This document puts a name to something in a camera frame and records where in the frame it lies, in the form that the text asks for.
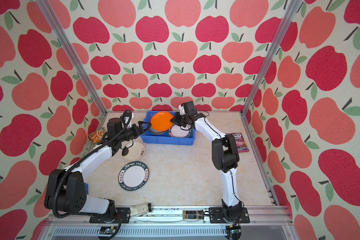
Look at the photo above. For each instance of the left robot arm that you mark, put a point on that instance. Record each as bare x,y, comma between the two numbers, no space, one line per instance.
66,192

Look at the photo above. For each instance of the grey-green patterned plate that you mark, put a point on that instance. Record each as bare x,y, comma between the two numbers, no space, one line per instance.
155,132

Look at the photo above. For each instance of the plain cream plate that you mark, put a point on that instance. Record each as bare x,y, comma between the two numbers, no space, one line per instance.
133,151

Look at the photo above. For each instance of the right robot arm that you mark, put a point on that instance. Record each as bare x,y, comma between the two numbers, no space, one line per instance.
225,156

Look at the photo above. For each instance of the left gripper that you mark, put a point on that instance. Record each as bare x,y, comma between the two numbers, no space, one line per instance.
140,128

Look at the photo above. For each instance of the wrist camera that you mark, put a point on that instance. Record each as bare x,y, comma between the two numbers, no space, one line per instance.
182,109
127,118

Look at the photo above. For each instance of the purple candy bag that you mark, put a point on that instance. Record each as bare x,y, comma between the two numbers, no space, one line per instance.
240,143

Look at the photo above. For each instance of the orange plate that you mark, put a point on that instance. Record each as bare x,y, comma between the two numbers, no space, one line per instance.
161,121

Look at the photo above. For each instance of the blue plastic bin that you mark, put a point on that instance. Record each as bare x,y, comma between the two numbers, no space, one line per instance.
167,139

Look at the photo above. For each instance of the small dark electronics module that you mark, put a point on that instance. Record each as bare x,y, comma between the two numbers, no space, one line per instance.
194,215

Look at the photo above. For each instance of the green-rim Hao Wei plate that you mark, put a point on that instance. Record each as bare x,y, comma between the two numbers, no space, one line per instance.
133,176
180,132

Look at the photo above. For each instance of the aluminium frame post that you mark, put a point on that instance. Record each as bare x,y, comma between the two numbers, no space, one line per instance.
59,31
274,47

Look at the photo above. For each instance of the beige connector box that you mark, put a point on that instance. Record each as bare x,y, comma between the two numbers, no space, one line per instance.
141,209

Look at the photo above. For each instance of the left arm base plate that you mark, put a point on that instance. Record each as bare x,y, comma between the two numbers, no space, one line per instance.
114,216

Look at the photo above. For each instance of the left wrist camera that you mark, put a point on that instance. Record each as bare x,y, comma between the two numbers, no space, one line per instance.
127,118

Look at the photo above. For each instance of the orange noodle snack packet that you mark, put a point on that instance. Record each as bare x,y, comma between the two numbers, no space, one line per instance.
97,135

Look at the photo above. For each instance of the blue rectangular block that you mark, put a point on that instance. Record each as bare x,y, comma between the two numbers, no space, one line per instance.
86,188

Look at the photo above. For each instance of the right aluminium frame post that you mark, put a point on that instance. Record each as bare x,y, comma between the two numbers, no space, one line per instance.
274,47

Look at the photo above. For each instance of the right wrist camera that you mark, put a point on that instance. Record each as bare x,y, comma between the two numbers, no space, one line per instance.
182,109

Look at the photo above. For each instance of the left aluminium frame post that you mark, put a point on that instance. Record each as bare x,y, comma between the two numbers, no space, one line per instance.
59,31

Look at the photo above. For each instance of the front aluminium frame rail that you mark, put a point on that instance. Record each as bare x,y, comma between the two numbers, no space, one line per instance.
166,223

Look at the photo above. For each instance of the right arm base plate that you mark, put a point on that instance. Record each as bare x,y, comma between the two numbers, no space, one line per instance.
229,216

